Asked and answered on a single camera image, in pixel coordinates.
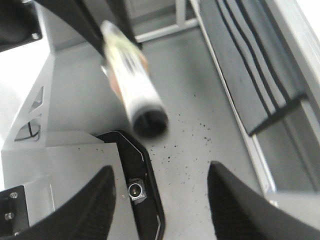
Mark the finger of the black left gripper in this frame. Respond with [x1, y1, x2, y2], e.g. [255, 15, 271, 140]
[37, 0, 142, 56]

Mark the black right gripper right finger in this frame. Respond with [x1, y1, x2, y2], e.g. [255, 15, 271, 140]
[207, 161, 320, 240]

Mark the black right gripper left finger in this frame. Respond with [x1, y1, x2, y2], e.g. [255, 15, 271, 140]
[1, 165, 116, 240]

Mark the white black whiteboard marker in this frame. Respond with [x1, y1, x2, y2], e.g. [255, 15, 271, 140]
[100, 20, 169, 139]

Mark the grey robot base body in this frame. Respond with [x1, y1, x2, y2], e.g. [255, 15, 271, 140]
[0, 0, 139, 240]

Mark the grey black striped cloth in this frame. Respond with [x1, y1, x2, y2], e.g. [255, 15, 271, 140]
[199, 0, 307, 135]

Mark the black panel with camera lens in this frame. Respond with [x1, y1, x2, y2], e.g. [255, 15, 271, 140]
[97, 130, 166, 240]

